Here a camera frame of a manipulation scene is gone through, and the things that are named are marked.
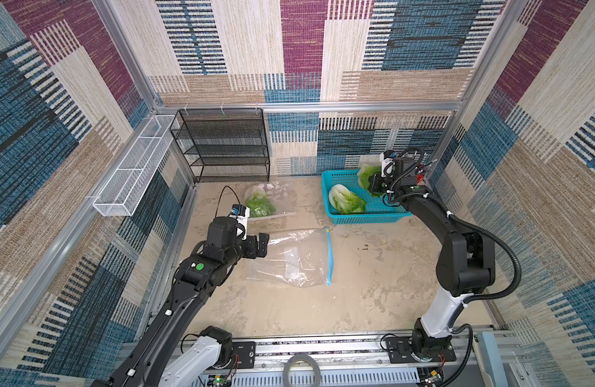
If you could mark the clear blue-zip bag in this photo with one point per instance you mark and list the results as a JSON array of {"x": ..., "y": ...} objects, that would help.
[{"x": 300, "y": 258}]

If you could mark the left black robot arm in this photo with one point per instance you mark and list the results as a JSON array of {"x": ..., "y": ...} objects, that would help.
[{"x": 195, "y": 280}]

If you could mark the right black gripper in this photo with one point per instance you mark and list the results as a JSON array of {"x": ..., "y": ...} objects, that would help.
[{"x": 377, "y": 183}]

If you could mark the white mesh wall basket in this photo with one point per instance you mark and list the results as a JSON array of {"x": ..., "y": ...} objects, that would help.
[{"x": 128, "y": 183}]

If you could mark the chinese cabbage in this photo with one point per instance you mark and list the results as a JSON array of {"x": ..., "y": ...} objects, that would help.
[
  {"x": 344, "y": 201},
  {"x": 366, "y": 171}
]

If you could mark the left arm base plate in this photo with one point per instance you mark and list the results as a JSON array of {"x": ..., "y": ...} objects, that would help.
[{"x": 237, "y": 355}]

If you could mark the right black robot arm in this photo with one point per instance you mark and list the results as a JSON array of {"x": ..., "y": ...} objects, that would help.
[{"x": 466, "y": 263}]

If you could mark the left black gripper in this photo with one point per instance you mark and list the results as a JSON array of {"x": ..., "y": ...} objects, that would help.
[{"x": 253, "y": 252}]

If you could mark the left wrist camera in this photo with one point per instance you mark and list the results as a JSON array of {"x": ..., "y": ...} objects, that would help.
[{"x": 241, "y": 213}]

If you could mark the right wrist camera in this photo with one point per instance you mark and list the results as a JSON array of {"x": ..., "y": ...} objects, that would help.
[{"x": 390, "y": 164}]

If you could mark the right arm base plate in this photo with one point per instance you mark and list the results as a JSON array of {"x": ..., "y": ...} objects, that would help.
[{"x": 411, "y": 350}]

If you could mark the clear pink-zip lettuce bag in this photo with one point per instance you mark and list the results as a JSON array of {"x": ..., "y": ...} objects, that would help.
[{"x": 281, "y": 194}]

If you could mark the teal plastic basket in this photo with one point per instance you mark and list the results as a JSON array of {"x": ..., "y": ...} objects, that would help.
[{"x": 375, "y": 210}]

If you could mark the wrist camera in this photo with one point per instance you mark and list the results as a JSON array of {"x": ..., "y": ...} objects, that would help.
[
  {"x": 241, "y": 213},
  {"x": 390, "y": 164}
]

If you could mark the grey tape roll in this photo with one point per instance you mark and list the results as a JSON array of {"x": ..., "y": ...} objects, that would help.
[{"x": 301, "y": 369}]

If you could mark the black wire shelf rack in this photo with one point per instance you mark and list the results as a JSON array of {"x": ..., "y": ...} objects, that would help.
[{"x": 223, "y": 145}]

